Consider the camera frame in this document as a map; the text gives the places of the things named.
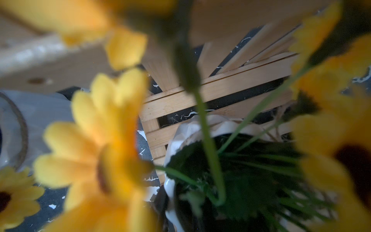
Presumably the sunflower pot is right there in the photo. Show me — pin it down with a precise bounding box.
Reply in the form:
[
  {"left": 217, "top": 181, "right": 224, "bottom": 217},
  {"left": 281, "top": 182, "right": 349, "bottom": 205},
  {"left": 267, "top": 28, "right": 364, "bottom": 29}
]
[
  {"left": 1, "top": 1, "right": 371, "bottom": 232},
  {"left": 0, "top": 89, "right": 73, "bottom": 230}
]

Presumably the wooden two-tier plant shelf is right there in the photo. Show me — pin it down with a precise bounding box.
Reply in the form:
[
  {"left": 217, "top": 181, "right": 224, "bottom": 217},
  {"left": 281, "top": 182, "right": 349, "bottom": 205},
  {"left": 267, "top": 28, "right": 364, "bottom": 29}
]
[{"left": 1, "top": 1, "right": 328, "bottom": 164}]

